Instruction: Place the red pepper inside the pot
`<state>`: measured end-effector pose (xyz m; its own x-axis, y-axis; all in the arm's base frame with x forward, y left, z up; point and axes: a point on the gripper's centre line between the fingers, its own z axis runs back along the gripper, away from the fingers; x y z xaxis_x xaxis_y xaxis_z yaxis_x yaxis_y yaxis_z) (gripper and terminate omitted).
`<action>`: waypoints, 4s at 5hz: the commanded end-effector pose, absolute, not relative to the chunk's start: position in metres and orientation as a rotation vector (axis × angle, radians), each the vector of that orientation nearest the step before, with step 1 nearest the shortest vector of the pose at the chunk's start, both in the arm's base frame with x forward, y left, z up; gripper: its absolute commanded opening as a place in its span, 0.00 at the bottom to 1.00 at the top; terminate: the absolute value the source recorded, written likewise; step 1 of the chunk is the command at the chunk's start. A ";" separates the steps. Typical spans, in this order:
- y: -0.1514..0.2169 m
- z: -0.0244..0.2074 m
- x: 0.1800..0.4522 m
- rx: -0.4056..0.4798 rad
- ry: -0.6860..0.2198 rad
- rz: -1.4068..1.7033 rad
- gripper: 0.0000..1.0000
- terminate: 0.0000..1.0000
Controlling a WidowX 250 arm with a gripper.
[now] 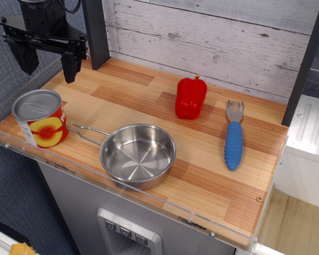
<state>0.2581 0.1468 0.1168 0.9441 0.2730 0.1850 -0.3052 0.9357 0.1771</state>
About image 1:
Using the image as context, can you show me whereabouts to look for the small stainless steel pan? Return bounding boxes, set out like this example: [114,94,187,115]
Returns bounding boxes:
[66,122,177,190]

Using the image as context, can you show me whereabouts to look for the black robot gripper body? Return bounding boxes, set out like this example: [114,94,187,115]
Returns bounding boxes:
[0,2,88,60]

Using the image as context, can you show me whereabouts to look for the silver dispenser button panel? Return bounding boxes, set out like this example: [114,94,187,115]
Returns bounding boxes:
[97,208,163,254]

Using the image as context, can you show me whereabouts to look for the dark grey left post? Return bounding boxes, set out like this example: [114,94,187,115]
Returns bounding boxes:
[81,0,110,70]

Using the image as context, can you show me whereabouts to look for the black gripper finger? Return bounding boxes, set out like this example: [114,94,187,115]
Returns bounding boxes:
[61,52,82,83]
[7,39,39,75]

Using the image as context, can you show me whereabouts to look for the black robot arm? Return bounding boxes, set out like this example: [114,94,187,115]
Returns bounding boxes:
[0,1,89,83]

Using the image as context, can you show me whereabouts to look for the red toy bell pepper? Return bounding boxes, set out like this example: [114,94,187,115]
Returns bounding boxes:
[175,75,207,120]

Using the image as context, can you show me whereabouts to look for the grey toy fridge cabinet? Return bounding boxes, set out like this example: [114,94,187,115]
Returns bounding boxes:
[37,161,236,255]

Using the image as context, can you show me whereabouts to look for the dark grey post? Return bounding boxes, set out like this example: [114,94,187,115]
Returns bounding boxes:
[281,13,319,127]
[81,0,110,70]

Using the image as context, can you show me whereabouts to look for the orange toy food can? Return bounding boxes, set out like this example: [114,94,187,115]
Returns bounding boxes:
[12,89,69,148]

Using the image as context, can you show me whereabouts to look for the white toy sink counter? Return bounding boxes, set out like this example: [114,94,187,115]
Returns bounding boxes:
[274,95,319,207]

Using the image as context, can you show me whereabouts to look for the yellow object at corner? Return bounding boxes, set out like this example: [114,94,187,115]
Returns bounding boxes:
[9,243,37,255]

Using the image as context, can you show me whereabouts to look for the blue handled toy fork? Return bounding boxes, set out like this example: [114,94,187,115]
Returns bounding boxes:
[224,100,244,171]

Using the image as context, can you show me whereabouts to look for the dark grey right post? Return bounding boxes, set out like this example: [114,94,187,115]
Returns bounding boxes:
[281,13,319,127]

